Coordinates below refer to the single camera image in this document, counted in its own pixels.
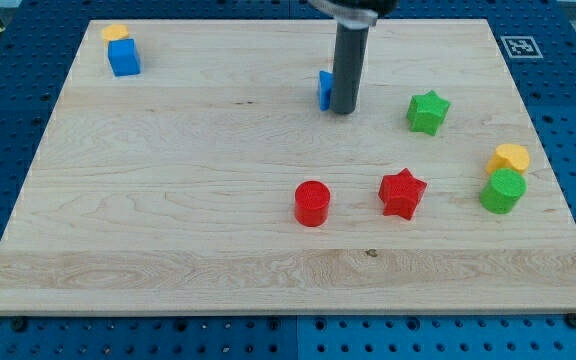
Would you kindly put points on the white fiducial marker tag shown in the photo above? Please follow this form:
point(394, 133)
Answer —
point(521, 47)

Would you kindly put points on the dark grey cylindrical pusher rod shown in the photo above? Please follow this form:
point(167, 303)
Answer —
point(350, 45)

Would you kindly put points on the blue triangle block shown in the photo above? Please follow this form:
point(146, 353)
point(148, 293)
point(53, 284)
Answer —
point(325, 82)

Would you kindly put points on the green star block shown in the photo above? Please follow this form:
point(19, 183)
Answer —
point(427, 112)

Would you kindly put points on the red cylinder block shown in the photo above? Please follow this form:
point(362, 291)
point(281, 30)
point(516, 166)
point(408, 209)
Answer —
point(312, 200)

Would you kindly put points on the black and clear tool mount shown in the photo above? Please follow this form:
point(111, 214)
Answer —
point(355, 13)

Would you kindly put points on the yellow heart block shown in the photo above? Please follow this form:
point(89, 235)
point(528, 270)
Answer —
point(512, 156)

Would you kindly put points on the green cylinder block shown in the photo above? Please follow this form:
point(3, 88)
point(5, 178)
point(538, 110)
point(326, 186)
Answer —
point(502, 191)

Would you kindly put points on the yellow round block top left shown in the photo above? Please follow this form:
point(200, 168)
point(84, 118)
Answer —
point(114, 32)

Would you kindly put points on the blue cube block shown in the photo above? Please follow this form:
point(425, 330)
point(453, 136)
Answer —
point(123, 57)

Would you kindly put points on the red star block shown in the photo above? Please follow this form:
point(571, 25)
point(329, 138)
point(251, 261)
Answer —
point(401, 194)

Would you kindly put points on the light wooden board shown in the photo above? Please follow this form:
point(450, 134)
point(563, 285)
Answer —
point(171, 192)

